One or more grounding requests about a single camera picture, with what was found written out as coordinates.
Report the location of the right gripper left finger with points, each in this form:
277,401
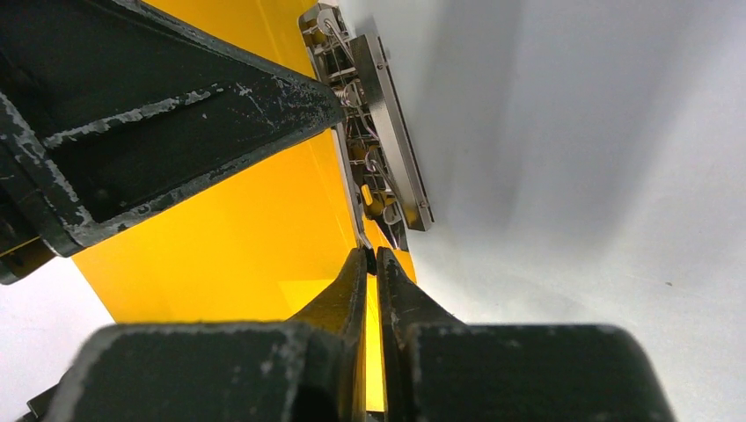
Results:
310,367

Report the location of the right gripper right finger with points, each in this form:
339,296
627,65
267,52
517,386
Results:
438,368

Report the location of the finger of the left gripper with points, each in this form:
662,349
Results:
114,111

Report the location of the metal folder clip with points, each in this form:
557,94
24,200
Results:
379,170

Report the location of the printed paper sheet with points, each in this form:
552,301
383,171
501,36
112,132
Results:
585,163

